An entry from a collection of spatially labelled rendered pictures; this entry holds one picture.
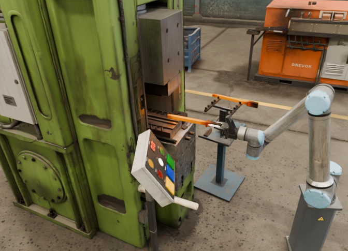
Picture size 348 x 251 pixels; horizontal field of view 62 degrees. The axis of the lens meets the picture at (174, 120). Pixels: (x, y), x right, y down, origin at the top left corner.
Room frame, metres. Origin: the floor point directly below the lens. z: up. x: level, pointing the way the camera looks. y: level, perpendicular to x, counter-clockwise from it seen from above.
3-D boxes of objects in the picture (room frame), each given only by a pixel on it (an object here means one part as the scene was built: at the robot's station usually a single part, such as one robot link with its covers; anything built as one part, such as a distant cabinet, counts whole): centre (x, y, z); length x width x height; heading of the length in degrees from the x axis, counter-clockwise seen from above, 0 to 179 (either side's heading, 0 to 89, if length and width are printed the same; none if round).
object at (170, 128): (1.88, 0.17, 0.96); 0.42 x 0.20 x 0.09; 63
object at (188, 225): (1.76, -0.05, 0.01); 0.58 x 0.39 x 0.01; 153
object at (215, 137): (2.22, -0.45, 0.65); 0.40 x 0.30 x 0.02; 145
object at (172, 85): (1.88, 0.17, 1.32); 0.42 x 0.20 x 0.10; 63
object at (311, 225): (1.42, -0.99, 0.30); 0.22 x 0.22 x 0.60; 84
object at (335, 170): (1.41, -0.98, 0.79); 0.17 x 0.15 x 0.18; 142
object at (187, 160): (1.93, 0.16, 0.69); 0.56 x 0.38 x 0.45; 63
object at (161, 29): (1.92, 0.16, 1.56); 0.42 x 0.39 x 0.40; 63
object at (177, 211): (1.93, 0.16, 0.23); 0.55 x 0.37 x 0.47; 63
